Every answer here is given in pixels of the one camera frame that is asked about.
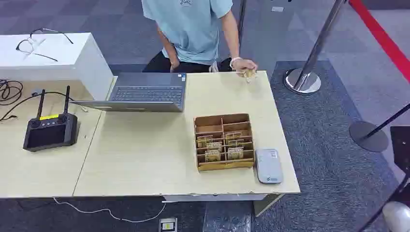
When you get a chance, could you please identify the person's left hand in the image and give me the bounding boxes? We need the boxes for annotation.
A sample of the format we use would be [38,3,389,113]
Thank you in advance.
[231,58,259,77]

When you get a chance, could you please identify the grey open laptop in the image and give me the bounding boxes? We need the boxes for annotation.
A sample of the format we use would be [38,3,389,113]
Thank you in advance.
[69,72,188,113]

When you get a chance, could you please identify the person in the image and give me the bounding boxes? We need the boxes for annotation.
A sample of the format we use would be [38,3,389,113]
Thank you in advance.
[141,0,259,79]

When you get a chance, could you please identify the dark stanchion pole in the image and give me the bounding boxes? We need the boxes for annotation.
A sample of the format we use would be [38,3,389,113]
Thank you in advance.
[237,0,248,49]

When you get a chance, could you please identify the wooden card box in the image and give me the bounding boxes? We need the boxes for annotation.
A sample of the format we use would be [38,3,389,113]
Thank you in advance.
[193,113,256,173]

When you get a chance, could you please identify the chrome stanchion with round base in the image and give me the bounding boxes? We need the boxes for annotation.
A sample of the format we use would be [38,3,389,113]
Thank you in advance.
[283,0,349,95]

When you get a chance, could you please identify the grey card reader device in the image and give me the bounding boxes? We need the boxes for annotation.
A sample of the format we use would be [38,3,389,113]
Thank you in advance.
[255,148,284,185]

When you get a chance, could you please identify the dark grey floor mat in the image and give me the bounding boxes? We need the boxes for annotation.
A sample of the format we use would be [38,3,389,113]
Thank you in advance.
[0,60,401,232]

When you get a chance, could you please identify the white rectangular box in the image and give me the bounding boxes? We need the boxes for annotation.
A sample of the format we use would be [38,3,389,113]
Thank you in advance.
[0,32,114,102]

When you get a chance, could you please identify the desk leg panel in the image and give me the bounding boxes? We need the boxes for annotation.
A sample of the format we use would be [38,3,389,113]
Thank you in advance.
[253,193,285,218]

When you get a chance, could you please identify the red barrier belt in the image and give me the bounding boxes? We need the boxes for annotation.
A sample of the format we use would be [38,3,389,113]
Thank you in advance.
[348,0,410,84]

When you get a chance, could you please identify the black stanchion with flat base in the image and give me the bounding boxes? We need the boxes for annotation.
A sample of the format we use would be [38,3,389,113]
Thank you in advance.
[348,102,410,153]

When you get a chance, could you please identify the black remote controller with antennas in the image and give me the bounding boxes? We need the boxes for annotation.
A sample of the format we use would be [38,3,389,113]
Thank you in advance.
[22,85,78,153]

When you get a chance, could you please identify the black-rimmed eyeglasses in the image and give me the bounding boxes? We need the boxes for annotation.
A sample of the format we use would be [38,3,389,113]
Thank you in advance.
[15,28,74,62]

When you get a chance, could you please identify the metal floor socket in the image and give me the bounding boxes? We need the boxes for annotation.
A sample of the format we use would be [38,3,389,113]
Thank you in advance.
[158,217,178,232]

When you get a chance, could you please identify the long black cable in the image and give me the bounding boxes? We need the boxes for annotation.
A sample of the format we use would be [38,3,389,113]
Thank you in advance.
[0,91,75,123]

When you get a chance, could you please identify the white floor cable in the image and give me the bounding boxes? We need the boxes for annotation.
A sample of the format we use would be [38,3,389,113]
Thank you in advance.
[53,197,167,224]

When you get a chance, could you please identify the coiled black cable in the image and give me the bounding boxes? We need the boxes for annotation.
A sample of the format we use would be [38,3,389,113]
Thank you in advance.
[0,79,24,106]

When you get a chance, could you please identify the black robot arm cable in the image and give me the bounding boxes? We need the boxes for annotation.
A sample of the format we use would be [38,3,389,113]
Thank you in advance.
[356,174,410,232]

